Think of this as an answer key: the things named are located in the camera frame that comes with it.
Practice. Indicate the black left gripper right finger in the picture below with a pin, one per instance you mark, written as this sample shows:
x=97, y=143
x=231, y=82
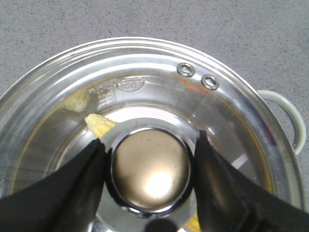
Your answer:
x=227, y=201

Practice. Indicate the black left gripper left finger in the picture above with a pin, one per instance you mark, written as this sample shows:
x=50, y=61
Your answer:
x=65, y=201

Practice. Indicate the yellow plastic corn cob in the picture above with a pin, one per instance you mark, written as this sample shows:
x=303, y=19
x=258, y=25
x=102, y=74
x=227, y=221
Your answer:
x=149, y=175

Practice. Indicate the glass pot lid steel rim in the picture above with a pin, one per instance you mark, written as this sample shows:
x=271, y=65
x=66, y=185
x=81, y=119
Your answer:
x=42, y=117

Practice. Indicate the pale green electric cooking pot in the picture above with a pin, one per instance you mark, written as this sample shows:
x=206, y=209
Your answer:
x=275, y=161

